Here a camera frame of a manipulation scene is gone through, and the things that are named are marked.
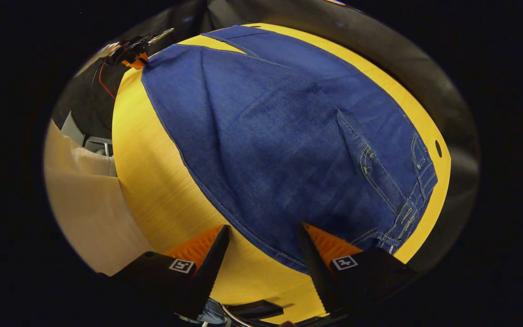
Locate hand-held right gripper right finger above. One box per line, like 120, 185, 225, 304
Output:
295, 222, 420, 316

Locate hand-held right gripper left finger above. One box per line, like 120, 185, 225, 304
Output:
98, 224, 231, 321

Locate blue denim jeans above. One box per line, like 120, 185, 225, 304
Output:
141, 25, 438, 274

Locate black chair base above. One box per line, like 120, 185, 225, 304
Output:
198, 299, 285, 327

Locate grey chair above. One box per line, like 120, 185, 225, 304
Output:
60, 111, 113, 157

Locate person's beige trousers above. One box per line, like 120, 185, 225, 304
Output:
44, 120, 155, 276

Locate thin red cable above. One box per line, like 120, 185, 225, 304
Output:
99, 57, 117, 100

